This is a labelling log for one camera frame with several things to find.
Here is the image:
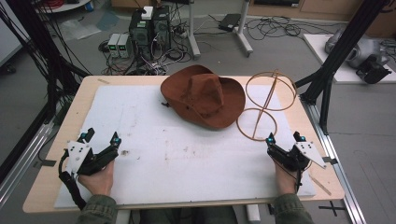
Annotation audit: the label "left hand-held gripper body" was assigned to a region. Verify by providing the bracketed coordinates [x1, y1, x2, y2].
[64, 141, 120, 176]

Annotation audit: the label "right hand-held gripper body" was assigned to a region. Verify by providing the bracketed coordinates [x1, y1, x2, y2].
[266, 142, 328, 173]

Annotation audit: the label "person's right hand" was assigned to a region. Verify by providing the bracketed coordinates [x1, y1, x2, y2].
[274, 160, 299, 196]

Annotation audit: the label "person's left hand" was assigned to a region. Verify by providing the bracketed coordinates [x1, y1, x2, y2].
[77, 161, 115, 197]

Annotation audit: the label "thin wooden strip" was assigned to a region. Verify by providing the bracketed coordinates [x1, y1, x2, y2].
[307, 174, 332, 197]

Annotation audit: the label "black tape cross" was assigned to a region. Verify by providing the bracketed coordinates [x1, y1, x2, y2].
[318, 200, 347, 217]

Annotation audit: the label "white foam mat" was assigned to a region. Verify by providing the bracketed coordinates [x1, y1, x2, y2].
[53, 84, 318, 209]

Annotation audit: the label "brown cowboy hat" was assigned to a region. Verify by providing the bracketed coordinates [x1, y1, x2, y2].
[160, 64, 247, 131]

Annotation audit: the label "white floor board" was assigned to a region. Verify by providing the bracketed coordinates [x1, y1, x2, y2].
[303, 33, 396, 85]

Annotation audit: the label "grey power supply unit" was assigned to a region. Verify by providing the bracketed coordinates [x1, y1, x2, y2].
[106, 33, 121, 59]
[118, 33, 133, 59]

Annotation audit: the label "black device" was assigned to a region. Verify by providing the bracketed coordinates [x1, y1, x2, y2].
[355, 55, 393, 85]

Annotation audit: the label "clear plastic sheet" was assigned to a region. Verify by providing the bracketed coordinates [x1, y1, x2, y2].
[60, 18, 102, 42]

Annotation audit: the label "grey rounded device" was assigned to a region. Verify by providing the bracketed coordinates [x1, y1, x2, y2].
[324, 28, 388, 70]

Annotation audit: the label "white desk legs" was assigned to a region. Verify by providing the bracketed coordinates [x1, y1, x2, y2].
[185, 0, 254, 61]

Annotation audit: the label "black computer tower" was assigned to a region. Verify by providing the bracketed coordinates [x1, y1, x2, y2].
[128, 8, 154, 61]
[151, 5, 172, 51]

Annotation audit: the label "black flat box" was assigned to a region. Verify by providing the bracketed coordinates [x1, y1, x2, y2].
[218, 13, 243, 33]

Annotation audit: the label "round white table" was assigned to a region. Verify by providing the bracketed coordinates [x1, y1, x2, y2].
[35, 0, 92, 14]

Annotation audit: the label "white box on computer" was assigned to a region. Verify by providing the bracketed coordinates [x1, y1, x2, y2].
[141, 6, 154, 21]

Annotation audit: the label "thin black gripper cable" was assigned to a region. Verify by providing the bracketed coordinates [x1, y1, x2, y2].
[274, 160, 312, 194]

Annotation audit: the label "black sleeved gripper cable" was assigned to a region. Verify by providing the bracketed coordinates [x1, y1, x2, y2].
[58, 150, 89, 211]

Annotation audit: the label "aluminium rail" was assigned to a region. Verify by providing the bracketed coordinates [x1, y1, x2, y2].
[0, 122, 54, 209]
[301, 96, 368, 224]

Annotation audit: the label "wooden wire hat stand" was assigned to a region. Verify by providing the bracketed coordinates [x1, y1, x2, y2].
[235, 69, 298, 142]

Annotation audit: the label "black metal frame post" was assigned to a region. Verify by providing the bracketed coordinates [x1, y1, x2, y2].
[0, 0, 92, 185]
[293, 0, 391, 135]

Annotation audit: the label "tangle of floor cables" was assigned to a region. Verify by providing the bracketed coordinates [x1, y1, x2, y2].
[244, 15, 340, 42]

